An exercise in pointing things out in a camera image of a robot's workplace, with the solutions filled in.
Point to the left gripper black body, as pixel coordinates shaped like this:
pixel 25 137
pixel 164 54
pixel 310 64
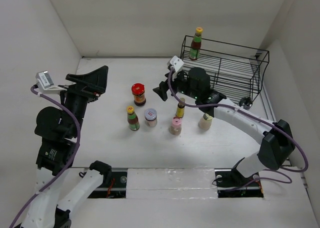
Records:
pixel 78 102

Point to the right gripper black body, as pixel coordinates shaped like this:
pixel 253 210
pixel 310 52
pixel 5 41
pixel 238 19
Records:
pixel 181 84

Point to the red-lid chili sauce jar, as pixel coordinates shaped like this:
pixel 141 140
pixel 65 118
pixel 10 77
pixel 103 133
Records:
pixel 138 92

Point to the white-lid glass jar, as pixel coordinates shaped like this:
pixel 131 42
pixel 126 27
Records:
pixel 150 116

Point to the pale green-lid shaker jar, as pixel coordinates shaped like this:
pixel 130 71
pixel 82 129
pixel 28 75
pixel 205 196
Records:
pixel 205 122

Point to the yellow-capped green-label sauce bottle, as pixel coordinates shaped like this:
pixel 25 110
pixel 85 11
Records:
pixel 132 119

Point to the black-lid glass grinder jar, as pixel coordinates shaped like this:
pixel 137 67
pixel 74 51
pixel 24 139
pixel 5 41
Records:
pixel 246 103

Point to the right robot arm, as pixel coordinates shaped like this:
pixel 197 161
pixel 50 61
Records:
pixel 275 138

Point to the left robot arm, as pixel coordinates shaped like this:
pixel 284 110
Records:
pixel 59 127

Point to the small brown-cap yellow bottle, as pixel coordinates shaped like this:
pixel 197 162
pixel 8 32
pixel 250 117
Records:
pixel 180 108

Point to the pink-lid spice jar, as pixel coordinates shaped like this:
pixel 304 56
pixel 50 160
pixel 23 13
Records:
pixel 175 126

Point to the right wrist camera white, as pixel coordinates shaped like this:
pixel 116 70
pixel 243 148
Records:
pixel 176 64

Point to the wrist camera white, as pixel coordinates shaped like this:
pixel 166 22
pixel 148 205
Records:
pixel 45 83
pixel 176 64

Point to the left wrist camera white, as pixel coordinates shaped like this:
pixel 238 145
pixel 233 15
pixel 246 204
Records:
pixel 45 83

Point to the black wire rack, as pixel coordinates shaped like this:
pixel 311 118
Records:
pixel 235 70

